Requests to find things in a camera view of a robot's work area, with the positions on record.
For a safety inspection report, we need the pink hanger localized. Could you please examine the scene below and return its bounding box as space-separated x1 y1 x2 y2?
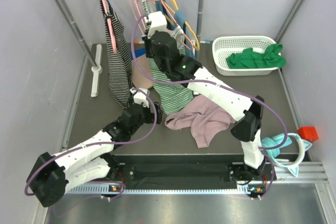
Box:
101 0 117 54
129 0 146 35
160 0 194 50

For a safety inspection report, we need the yellow hanger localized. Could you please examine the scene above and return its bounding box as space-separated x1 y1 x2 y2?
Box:
152 0 200 51

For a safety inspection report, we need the pink tank top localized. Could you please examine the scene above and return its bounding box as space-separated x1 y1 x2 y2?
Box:
165 95 236 148

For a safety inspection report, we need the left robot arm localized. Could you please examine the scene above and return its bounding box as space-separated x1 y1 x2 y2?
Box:
24 102 162 207

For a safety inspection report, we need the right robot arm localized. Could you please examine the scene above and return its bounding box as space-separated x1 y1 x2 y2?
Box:
142 31 266 180

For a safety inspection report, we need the green white striped tank top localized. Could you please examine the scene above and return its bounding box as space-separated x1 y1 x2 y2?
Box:
141 0 196 116

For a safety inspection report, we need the black white striped tank top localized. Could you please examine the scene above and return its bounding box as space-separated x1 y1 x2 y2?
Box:
99 0 133 109

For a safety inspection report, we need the blue tank top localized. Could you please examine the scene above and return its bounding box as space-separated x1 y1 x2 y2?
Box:
154 0 199 59

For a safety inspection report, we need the pink hanger under green top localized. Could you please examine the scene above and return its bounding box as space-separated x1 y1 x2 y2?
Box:
160 0 194 50

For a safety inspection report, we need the pink hanger under black top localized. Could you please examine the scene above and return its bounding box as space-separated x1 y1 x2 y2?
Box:
101 0 117 54

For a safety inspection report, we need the blue flat object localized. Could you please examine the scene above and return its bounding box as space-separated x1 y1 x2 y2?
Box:
130 48 146 60

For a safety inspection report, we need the brown cardboard sheet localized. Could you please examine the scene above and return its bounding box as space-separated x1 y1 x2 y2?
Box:
132 55 153 89

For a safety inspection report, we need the white plastic basket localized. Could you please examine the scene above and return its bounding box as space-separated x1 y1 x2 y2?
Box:
212 36 278 77

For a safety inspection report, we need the green garment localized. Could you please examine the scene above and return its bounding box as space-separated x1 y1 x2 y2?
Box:
226 44 287 69

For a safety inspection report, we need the red cube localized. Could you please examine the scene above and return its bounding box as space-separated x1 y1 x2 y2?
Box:
297 126 319 142

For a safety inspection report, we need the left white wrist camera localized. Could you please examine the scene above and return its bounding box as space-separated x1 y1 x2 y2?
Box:
130 88 150 108

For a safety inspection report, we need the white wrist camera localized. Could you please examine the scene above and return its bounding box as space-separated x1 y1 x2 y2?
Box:
144 11 167 39
130 88 150 108

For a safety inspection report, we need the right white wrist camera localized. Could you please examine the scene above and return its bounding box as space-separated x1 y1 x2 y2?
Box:
144 11 167 39

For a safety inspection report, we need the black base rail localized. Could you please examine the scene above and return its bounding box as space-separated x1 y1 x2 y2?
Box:
107 154 272 190

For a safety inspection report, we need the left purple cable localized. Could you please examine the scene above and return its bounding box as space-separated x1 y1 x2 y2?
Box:
24 87 159 199

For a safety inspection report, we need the white slotted cable duct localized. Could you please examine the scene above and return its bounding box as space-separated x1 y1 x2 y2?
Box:
67 184 264 196

